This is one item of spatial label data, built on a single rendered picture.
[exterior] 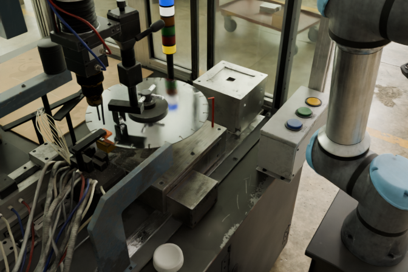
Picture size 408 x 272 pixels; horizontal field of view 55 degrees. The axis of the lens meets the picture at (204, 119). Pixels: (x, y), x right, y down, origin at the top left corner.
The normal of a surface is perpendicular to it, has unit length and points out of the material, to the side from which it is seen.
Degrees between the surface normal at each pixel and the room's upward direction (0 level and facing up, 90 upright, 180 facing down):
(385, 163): 8
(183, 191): 0
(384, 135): 0
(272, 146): 90
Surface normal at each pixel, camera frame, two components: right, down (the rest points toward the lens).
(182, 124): 0.00, -0.81
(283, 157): -0.57, 0.49
